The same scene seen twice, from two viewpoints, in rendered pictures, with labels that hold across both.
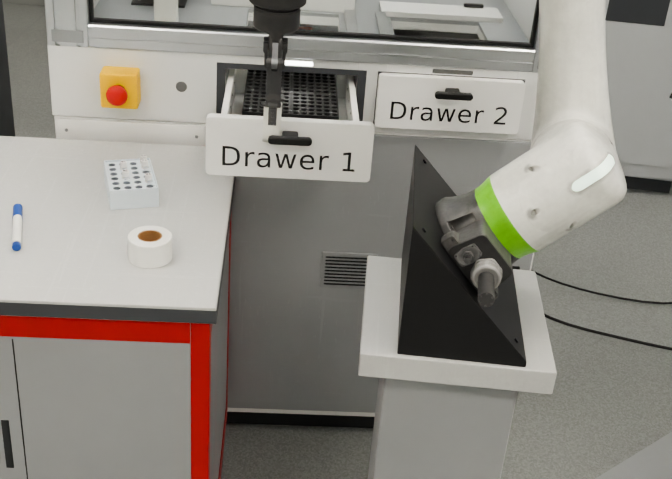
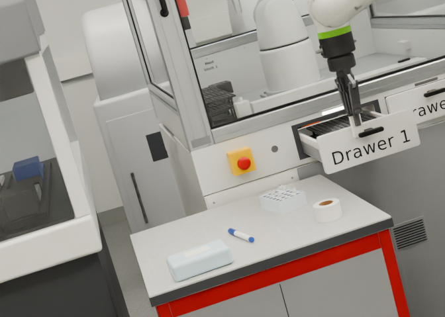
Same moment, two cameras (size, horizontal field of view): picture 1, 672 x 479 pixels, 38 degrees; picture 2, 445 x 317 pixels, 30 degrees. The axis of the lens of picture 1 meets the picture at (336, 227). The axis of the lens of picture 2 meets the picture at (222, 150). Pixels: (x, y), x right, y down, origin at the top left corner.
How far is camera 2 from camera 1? 0.97 m
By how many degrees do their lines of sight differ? 18
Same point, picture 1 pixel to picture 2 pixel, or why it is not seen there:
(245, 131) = (342, 138)
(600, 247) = not seen: outside the picture
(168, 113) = (271, 169)
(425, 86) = (415, 94)
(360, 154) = (410, 128)
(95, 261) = (301, 229)
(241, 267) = not seen: hidden behind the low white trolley
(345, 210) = (394, 193)
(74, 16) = (202, 128)
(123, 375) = (348, 285)
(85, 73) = (216, 161)
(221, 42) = (290, 112)
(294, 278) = not seen: hidden behind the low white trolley
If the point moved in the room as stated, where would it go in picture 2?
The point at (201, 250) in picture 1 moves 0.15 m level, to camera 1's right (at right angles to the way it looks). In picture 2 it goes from (353, 205) to (407, 189)
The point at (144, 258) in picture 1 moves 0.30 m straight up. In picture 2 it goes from (330, 214) to (301, 101)
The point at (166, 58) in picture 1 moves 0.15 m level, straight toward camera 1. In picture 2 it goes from (261, 134) to (279, 139)
